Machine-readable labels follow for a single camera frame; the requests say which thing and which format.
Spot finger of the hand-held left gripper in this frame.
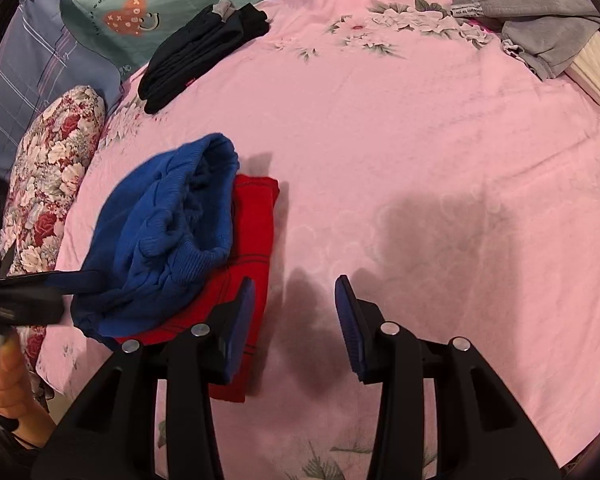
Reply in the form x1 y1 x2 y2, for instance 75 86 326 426
40 269 107 295

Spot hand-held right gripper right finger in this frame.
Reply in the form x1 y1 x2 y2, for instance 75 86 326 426
334 275 563 480

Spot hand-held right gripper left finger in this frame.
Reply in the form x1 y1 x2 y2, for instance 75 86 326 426
30 276 257 480

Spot black folded pants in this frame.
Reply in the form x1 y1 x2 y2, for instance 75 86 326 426
137 0 271 115

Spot grey pants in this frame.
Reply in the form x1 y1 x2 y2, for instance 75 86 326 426
450 0 600 81

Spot person's left hand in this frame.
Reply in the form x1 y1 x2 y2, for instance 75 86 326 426
0 334 52 449

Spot red folded cloth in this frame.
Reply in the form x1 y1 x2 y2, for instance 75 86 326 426
114 174 281 403

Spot floral rolled quilt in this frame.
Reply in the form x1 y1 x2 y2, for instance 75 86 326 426
0 85 107 386

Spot pink floral bed sheet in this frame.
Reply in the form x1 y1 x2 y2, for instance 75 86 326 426
35 0 600 480

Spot blue pillow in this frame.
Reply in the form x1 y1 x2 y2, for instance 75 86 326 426
0 0 131 176

